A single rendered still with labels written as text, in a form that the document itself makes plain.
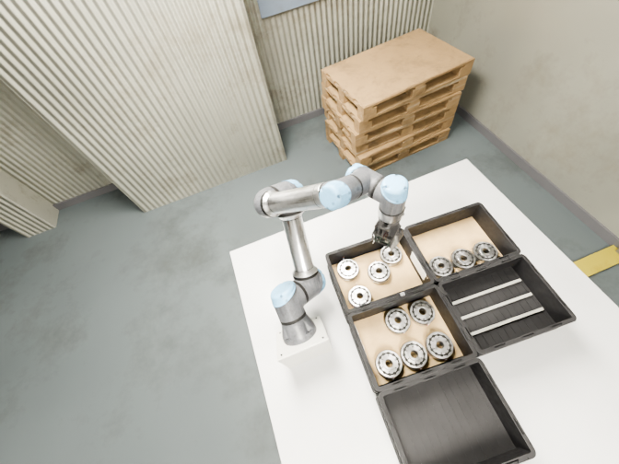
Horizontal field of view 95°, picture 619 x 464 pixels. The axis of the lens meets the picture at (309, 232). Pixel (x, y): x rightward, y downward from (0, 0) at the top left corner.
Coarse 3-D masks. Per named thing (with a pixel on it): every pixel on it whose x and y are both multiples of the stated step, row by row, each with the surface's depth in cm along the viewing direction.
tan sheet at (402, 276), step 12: (372, 252) 142; (336, 264) 141; (360, 264) 139; (408, 264) 136; (336, 276) 138; (360, 276) 136; (396, 276) 134; (408, 276) 133; (348, 288) 134; (372, 288) 132; (384, 288) 131; (396, 288) 131; (408, 288) 130; (372, 300) 129
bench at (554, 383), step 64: (448, 192) 170; (256, 256) 165; (320, 256) 159; (256, 320) 145; (576, 320) 125; (320, 384) 126; (512, 384) 116; (576, 384) 113; (320, 448) 114; (384, 448) 111; (576, 448) 104
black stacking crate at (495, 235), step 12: (444, 216) 136; (456, 216) 140; (468, 216) 144; (480, 216) 139; (420, 228) 139; (432, 228) 143; (492, 228) 133; (492, 240) 136; (504, 240) 128; (504, 252) 130
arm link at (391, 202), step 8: (392, 176) 79; (400, 176) 79; (384, 184) 78; (392, 184) 78; (400, 184) 77; (408, 184) 78; (376, 192) 82; (384, 192) 79; (392, 192) 77; (400, 192) 77; (376, 200) 84; (384, 200) 81; (392, 200) 79; (400, 200) 79; (384, 208) 84; (392, 208) 82; (400, 208) 82
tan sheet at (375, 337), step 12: (384, 312) 126; (408, 312) 124; (420, 312) 124; (360, 324) 124; (372, 324) 124; (384, 324) 123; (432, 324) 120; (444, 324) 120; (360, 336) 122; (372, 336) 121; (384, 336) 121; (396, 336) 120; (408, 336) 119; (420, 336) 119; (372, 348) 119; (384, 348) 118; (396, 348) 118; (456, 348) 114; (372, 360) 116; (432, 360) 113; (408, 372) 112
